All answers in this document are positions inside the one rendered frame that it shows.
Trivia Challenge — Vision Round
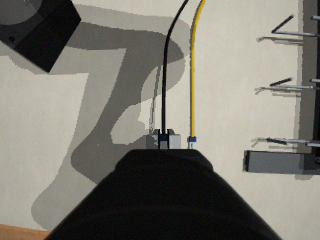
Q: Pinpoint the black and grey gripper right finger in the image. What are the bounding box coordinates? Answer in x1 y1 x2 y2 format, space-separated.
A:
167 129 181 149

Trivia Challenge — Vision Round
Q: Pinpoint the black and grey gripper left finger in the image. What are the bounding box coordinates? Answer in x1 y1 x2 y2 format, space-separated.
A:
146 129 160 149

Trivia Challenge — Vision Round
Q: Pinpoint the white network cable plug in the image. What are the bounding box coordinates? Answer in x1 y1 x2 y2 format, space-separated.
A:
189 136 196 149

